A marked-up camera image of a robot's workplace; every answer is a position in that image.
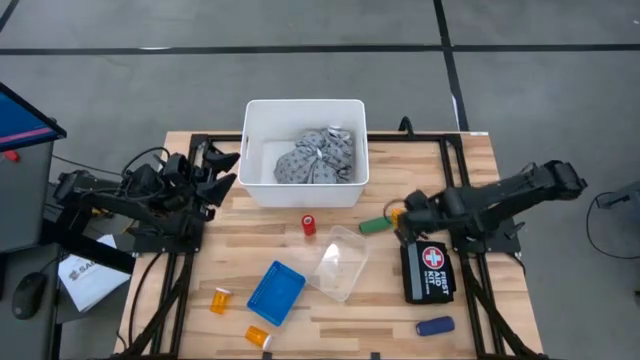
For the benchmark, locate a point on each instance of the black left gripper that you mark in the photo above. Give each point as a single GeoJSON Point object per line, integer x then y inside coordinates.
{"type": "Point", "coordinates": [181, 176]}

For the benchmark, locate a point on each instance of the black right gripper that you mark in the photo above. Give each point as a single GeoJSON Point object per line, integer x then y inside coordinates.
{"type": "Point", "coordinates": [424, 214]}

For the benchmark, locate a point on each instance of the blue bandage roll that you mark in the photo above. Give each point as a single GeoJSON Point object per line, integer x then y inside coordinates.
{"type": "Point", "coordinates": [435, 326]}

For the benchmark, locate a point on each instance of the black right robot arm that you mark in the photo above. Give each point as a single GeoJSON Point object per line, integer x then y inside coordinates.
{"type": "Point", "coordinates": [500, 197]}

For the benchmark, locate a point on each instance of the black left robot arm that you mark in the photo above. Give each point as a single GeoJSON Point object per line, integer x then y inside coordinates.
{"type": "Point", "coordinates": [125, 206]}

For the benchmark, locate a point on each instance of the small yellow roll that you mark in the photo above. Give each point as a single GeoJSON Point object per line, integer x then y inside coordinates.
{"type": "Point", "coordinates": [396, 215]}

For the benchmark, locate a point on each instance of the black first aid kit pouch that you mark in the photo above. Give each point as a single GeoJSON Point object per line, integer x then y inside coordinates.
{"type": "Point", "coordinates": [427, 275]}

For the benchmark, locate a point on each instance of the white plastic bin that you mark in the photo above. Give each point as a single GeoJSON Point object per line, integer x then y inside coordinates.
{"type": "Point", "coordinates": [260, 150]}

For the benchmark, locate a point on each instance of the clear plastic container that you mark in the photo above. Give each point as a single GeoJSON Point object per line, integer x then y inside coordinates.
{"type": "Point", "coordinates": [340, 265]}

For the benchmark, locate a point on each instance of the red bandage roll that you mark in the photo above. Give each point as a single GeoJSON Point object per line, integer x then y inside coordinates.
{"type": "Point", "coordinates": [308, 225]}

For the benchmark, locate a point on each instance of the grey patterned cloth bag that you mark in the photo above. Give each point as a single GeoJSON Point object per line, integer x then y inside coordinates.
{"type": "Point", "coordinates": [315, 160]}

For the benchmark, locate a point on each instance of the black clamp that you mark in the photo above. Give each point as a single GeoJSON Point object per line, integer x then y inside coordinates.
{"type": "Point", "coordinates": [406, 126]}

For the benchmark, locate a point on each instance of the orange pill bottle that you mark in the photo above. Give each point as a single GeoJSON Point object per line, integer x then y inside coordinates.
{"type": "Point", "coordinates": [257, 336]}
{"type": "Point", "coordinates": [220, 301]}

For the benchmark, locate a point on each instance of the blue perforated plastic lid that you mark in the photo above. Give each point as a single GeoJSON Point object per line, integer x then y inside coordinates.
{"type": "Point", "coordinates": [276, 292]}

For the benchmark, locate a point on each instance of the black support beam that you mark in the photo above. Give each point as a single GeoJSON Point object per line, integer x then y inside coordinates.
{"type": "Point", "coordinates": [95, 250]}

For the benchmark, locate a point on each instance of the white paper booklet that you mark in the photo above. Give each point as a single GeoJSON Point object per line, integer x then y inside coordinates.
{"type": "Point", "coordinates": [90, 277]}

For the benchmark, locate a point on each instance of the grey cabinet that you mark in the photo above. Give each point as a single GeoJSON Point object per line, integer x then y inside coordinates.
{"type": "Point", "coordinates": [25, 200]}

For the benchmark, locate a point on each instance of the monitor with blue screen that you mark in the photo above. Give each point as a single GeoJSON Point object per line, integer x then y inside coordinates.
{"type": "Point", "coordinates": [20, 120]}

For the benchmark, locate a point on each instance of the red button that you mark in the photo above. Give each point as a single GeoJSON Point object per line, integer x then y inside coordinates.
{"type": "Point", "coordinates": [11, 156]}

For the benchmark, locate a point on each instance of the black computer mouse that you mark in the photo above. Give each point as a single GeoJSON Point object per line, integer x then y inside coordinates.
{"type": "Point", "coordinates": [29, 296]}

